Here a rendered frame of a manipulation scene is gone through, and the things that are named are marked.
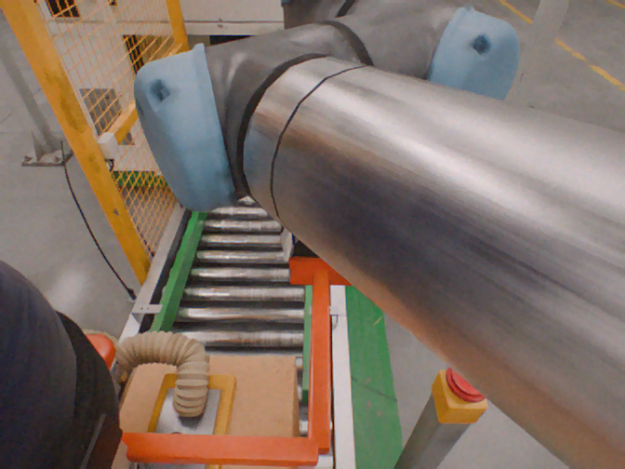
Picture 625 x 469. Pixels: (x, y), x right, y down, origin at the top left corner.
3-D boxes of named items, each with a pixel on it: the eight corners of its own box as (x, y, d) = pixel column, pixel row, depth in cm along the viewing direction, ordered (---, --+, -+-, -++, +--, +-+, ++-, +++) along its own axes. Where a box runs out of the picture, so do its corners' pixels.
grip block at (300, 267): (293, 242, 59) (292, 218, 55) (349, 243, 59) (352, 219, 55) (289, 285, 53) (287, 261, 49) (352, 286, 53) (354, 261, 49)
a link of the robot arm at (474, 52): (392, 188, 23) (287, 116, 29) (504, 131, 27) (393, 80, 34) (418, 47, 17) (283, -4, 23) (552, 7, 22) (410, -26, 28)
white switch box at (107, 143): (111, 149, 121) (103, 131, 117) (120, 149, 121) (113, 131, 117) (103, 159, 116) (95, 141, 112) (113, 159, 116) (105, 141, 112)
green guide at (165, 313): (219, 123, 222) (216, 108, 216) (236, 123, 222) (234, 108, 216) (112, 401, 107) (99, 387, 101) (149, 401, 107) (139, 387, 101)
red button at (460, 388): (438, 368, 67) (443, 356, 64) (477, 368, 67) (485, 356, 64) (447, 408, 62) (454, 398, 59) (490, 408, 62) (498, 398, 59)
